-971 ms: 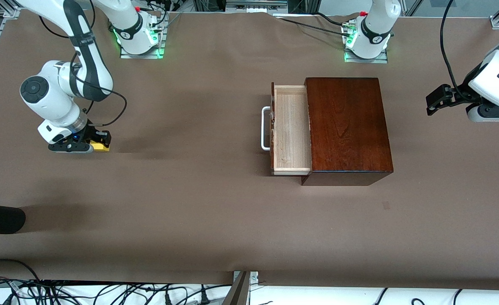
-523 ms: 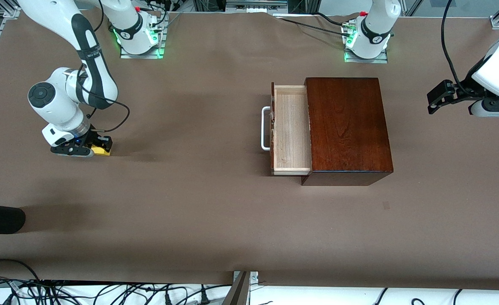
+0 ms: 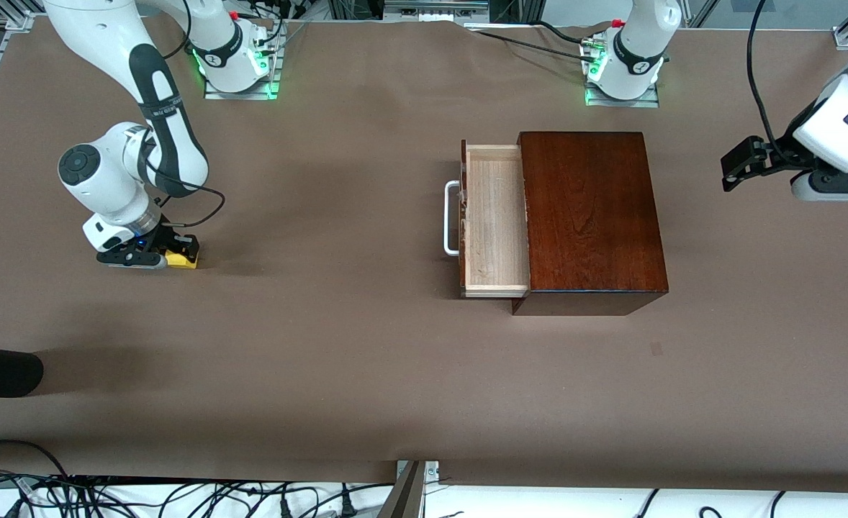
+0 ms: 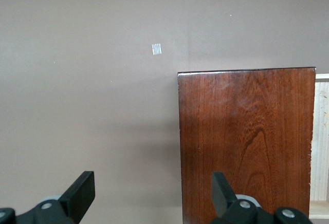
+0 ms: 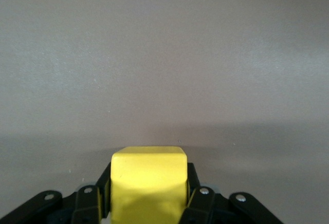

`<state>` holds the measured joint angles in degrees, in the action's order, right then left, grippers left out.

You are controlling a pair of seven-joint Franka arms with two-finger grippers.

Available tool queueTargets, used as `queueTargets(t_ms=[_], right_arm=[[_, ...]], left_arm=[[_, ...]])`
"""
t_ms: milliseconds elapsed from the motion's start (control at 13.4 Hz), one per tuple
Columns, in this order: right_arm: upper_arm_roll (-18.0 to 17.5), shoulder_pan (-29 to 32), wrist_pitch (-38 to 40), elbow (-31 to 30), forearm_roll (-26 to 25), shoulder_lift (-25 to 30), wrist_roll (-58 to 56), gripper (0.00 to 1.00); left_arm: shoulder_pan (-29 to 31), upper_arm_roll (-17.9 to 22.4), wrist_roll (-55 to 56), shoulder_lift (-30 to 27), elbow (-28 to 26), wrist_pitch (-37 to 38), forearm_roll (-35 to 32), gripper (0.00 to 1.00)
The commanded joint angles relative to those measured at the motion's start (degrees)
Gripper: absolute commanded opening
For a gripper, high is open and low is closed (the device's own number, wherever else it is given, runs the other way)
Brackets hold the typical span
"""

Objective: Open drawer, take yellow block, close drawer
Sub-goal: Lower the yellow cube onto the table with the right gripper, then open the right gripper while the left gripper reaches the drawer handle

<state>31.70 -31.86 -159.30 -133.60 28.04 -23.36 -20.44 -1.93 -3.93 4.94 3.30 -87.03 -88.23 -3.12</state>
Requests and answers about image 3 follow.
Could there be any wooden drawer with white handle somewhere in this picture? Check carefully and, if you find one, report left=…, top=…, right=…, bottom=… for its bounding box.
left=444, top=139, right=531, bottom=299

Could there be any dark wooden drawer cabinet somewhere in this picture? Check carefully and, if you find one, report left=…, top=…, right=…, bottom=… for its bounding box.
left=512, top=131, right=670, bottom=317

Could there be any brown table cover sheet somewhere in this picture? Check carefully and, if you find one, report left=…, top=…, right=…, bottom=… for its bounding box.
left=0, top=14, right=848, bottom=494

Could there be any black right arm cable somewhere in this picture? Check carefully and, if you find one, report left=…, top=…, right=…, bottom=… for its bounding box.
left=140, top=140, right=227, bottom=230

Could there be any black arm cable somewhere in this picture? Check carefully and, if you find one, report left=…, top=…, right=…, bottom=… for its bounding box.
left=746, top=0, right=792, bottom=159
left=140, top=140, right=227, bottom=230

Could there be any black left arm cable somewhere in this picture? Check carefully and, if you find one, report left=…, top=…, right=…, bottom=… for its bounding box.
left=746, top=0, right=792, bottom=159

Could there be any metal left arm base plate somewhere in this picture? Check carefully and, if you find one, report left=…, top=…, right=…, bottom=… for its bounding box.
left=584, top=81, right=661, bottom=109

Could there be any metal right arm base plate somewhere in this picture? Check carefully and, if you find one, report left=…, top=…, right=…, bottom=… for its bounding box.
left=203, top=20, right=286, bottom=101

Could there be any black base cable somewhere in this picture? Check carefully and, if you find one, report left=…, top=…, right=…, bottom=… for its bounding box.
left=467, top=27, right=590, bottom=58
left=534, top=19, right=587, bottom=44

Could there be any black arched cable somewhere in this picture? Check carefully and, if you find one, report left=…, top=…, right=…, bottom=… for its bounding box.
left=0, top=438, right=72, bottom=481

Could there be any aluminium frame structure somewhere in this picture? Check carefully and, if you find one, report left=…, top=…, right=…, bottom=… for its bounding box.
left=327, top=0, right=544, bottom=24

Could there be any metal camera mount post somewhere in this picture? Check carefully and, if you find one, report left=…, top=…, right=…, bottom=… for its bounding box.
left=377, top=459, right=441, bottom=518

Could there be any grey metal rail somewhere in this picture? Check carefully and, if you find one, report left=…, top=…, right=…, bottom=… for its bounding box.
left=384, top=0, right=490, bottom=17

